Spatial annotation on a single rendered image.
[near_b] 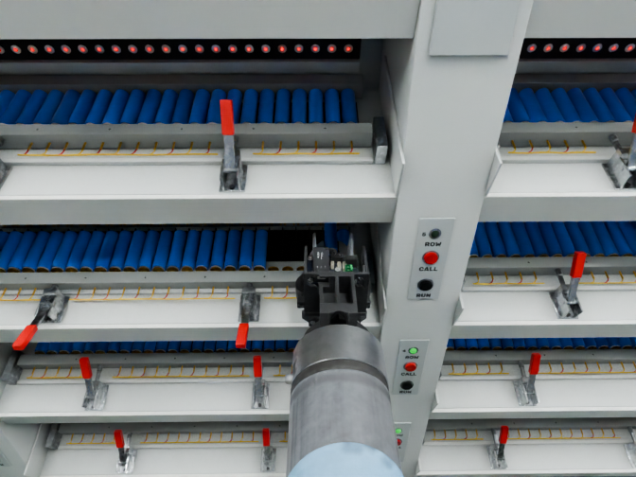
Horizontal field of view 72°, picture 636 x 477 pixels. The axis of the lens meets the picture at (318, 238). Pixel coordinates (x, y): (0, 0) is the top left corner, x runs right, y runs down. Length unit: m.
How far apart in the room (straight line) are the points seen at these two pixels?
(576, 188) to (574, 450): 0.62
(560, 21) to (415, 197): 0.20
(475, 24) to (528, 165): 0.20
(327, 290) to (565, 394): 0.51
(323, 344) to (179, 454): 0.61
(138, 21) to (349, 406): 0.37
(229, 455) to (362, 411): 0.61
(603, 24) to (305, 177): 0.31
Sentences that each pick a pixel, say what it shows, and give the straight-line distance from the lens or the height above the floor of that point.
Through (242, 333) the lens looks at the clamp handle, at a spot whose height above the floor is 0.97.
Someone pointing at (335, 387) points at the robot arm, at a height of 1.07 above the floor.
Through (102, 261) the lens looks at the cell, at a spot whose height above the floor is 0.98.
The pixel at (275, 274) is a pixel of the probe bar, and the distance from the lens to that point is 0.61.
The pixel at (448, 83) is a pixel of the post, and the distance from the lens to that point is 0.45.
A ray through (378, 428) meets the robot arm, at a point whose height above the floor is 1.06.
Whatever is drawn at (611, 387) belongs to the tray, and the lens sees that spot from 0.91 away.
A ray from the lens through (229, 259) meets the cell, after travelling 0.64.
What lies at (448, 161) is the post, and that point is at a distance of 0.48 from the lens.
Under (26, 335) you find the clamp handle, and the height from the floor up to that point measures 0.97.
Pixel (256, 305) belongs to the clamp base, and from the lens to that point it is 0.60.
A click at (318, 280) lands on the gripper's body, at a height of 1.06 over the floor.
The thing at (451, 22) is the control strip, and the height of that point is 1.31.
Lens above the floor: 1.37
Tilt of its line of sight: 35 degrees down
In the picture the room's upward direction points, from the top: straight up
